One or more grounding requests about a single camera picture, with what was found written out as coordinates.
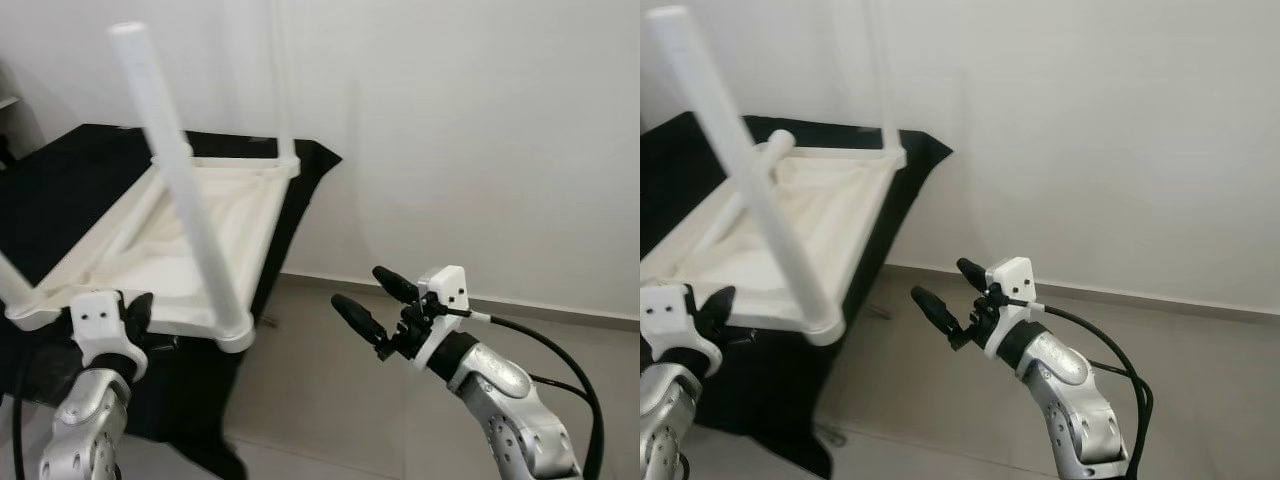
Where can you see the white plastic table top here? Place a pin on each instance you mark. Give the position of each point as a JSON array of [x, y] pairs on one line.
[[180, 250], [800, 230]]

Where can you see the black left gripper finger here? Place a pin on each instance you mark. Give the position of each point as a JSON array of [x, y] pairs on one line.
[[140, 312], [718, 308]]

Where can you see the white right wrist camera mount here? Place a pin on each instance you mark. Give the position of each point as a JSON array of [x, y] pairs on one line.
[[1012, 278], [445, 287]]

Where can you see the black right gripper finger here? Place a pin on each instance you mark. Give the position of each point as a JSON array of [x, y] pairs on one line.
[[357, 318], [972, 272], [935, 308], [395, 283]]

